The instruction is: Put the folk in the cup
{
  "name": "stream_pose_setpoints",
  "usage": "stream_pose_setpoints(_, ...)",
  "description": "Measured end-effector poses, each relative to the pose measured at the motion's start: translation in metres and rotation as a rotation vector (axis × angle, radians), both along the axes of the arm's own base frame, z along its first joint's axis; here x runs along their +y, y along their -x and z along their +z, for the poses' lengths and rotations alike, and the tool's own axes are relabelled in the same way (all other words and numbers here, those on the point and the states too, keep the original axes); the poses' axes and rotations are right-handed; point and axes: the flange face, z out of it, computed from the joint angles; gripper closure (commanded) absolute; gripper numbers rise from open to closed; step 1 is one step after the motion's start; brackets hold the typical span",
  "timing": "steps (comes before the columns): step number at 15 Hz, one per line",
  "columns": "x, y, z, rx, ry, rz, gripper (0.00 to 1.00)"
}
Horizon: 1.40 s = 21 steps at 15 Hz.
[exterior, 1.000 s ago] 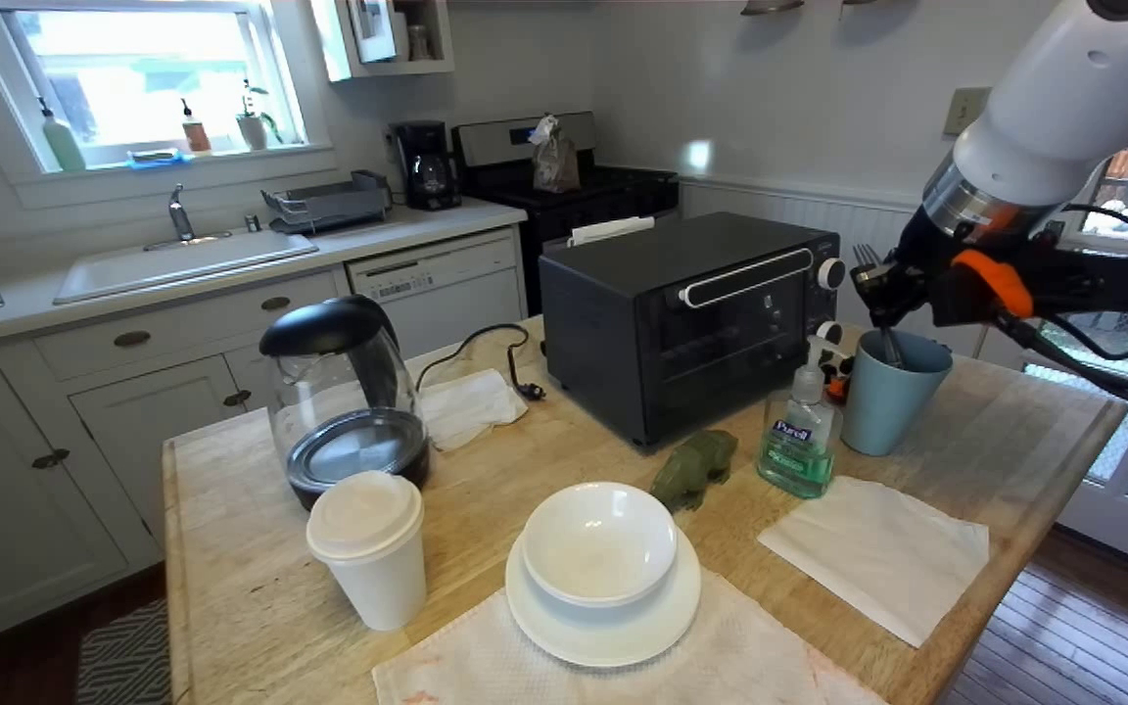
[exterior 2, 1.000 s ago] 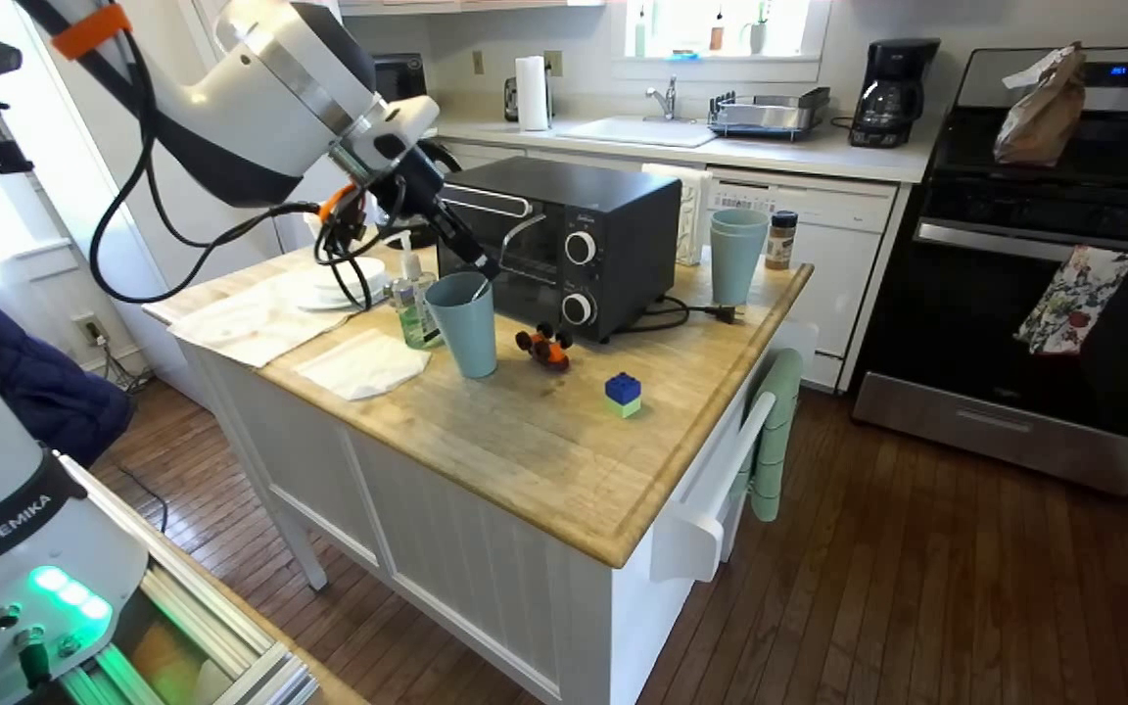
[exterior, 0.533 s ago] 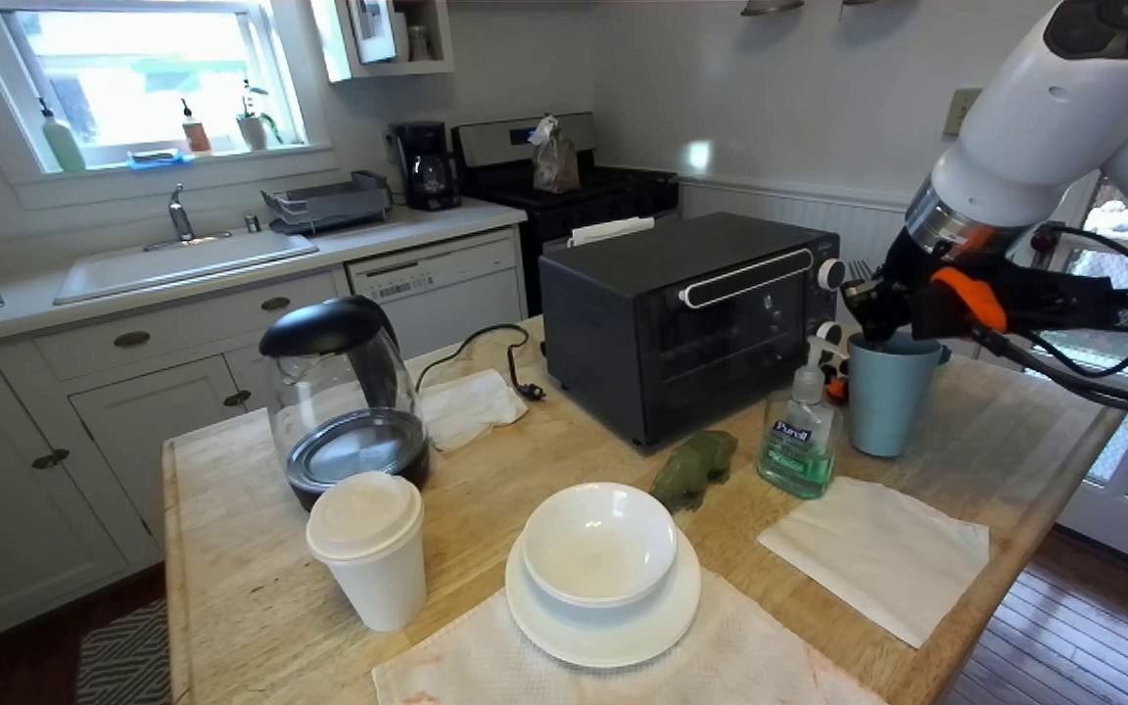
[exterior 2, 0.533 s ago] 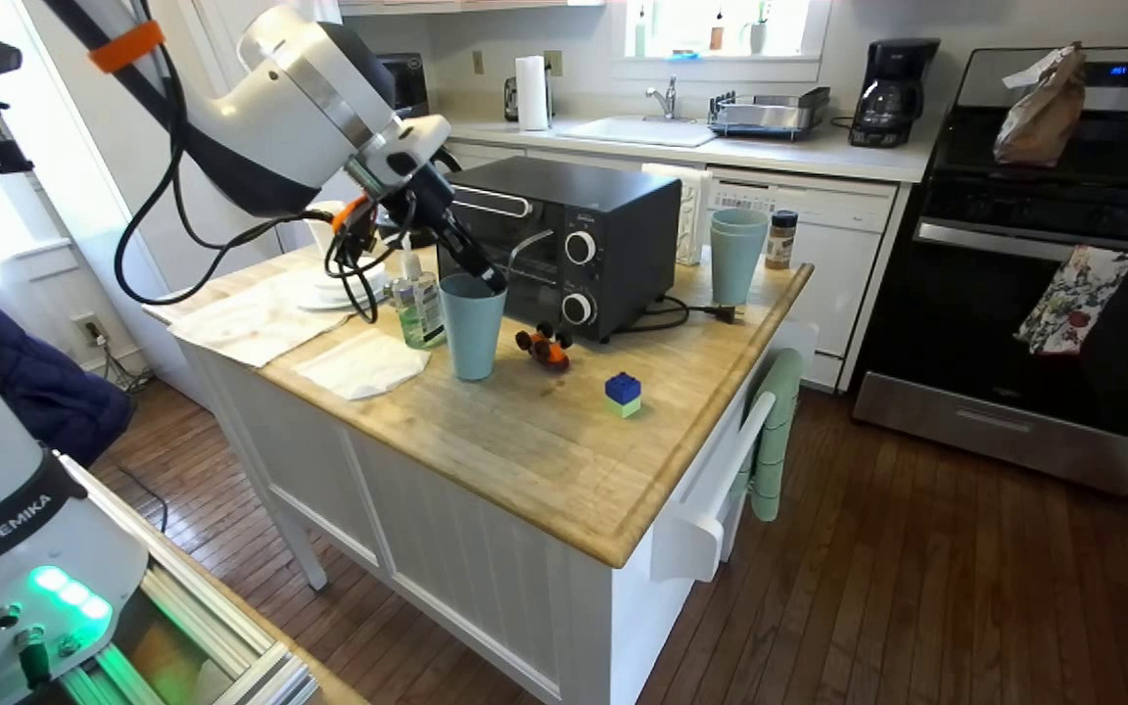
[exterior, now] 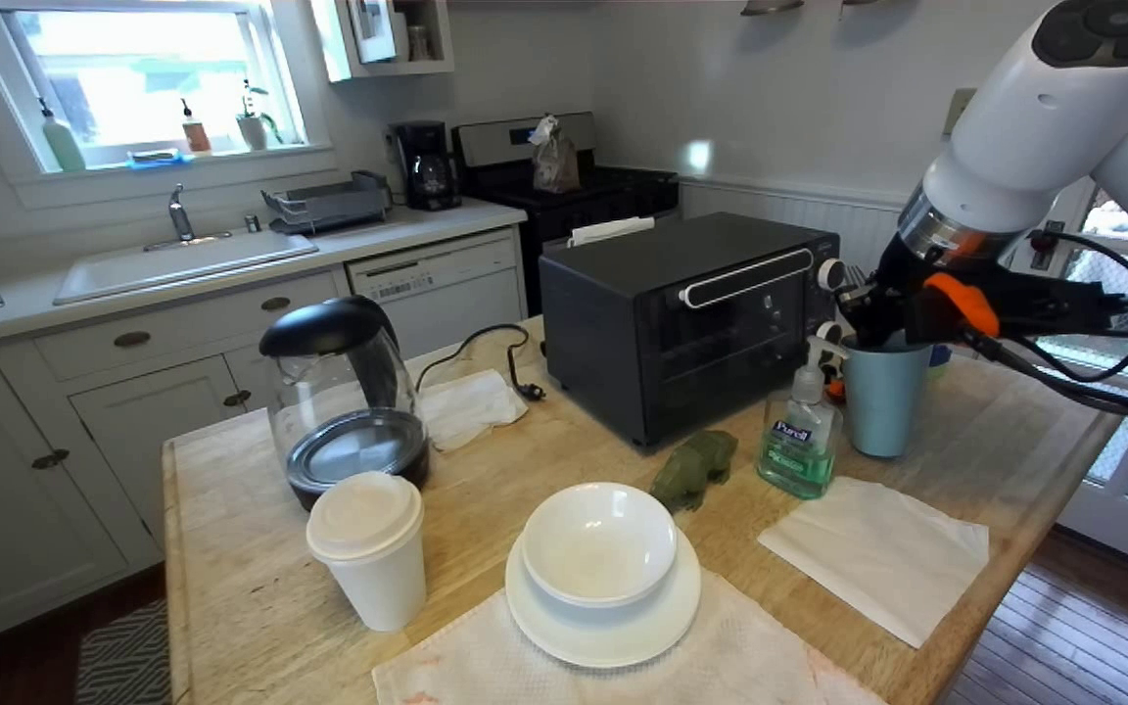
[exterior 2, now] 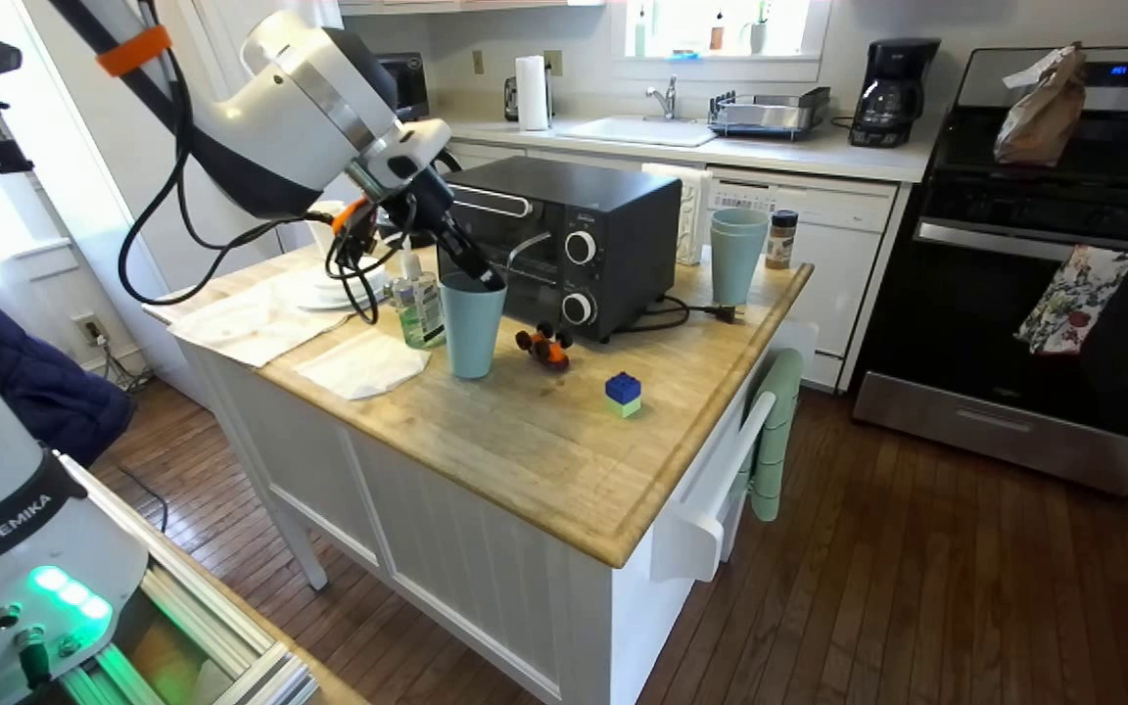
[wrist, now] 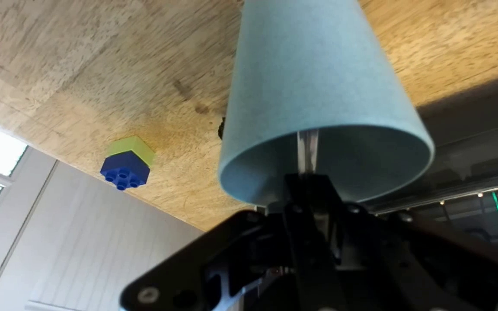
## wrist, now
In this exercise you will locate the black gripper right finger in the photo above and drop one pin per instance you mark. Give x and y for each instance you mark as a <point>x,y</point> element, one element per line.
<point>411,265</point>

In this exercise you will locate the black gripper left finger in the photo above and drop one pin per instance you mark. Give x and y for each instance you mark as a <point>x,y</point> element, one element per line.
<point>216,265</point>

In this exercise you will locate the single teal plastic cup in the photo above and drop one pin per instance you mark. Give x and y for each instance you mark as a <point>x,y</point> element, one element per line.
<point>312,69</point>

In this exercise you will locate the white kitchen counter cabinets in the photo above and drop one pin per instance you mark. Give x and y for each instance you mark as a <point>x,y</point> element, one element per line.
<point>88,247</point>

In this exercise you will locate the blue green hexagon block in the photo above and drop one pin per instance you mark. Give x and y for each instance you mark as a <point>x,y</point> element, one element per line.
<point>126,166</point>

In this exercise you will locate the black toaster oven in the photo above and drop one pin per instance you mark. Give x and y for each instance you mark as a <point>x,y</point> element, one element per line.
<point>480,144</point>

